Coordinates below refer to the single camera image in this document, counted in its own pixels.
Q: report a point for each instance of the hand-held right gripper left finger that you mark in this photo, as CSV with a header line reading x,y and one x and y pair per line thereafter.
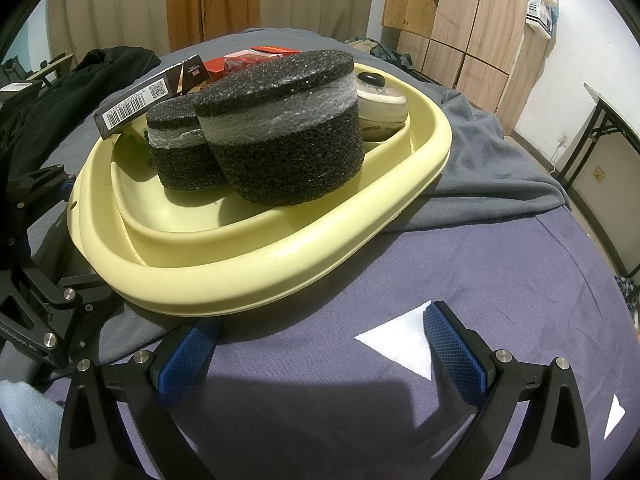
x,y
187,355

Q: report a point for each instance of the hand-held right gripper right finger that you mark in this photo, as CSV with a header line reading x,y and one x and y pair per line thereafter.
x,y
455,355

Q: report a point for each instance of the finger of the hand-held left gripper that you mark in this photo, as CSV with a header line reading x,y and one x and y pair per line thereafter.
x,y
80,290
45,180

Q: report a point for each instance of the dark box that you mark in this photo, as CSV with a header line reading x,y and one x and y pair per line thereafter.
x,y
130,115

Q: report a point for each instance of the yellow plastic basin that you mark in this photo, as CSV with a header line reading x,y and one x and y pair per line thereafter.
x,y
280,270

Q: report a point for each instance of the small black foam cylinder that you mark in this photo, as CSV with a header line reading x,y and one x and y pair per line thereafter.
x,y
185,165

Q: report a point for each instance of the large black foam cylinder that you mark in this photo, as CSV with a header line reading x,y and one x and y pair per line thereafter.
x,y
285,160

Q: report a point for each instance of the red and white carton box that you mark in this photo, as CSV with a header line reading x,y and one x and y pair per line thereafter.
x,y
270,51

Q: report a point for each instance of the cream container with black knob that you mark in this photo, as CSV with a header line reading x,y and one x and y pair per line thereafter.
x,y
382,105

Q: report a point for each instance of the light fluffy blanket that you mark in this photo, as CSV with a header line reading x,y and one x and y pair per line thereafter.
x,y
30,410

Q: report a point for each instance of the black device with white label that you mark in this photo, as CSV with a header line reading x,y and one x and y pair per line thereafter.
x,y
20,86

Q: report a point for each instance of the black clothing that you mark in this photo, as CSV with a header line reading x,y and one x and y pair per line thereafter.
x,y
90,85

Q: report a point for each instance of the dark items on floor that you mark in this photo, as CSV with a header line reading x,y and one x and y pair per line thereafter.
x,y
629,290

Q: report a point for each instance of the grey blanket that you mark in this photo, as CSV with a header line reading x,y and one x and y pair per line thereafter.
x,y
475,170

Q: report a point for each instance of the orange wooden door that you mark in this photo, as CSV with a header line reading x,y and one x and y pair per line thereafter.
x,y
215,0

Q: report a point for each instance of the black folding table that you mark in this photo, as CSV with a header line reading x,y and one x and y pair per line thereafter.
x,y
615,120

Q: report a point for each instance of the pile of clothes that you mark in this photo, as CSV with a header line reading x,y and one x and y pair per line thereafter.
x,y
385,50

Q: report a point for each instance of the wooden wardrobe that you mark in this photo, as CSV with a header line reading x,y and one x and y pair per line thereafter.
x,y
475,10

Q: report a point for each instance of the white striped plastic bag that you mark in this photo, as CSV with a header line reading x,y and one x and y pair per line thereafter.
x,y
540,12

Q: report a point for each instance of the yellowish wall socket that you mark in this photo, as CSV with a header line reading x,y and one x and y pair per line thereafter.
x,y
597,175

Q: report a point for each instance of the white wall socket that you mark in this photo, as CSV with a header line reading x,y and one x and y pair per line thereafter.
x,y
563,139

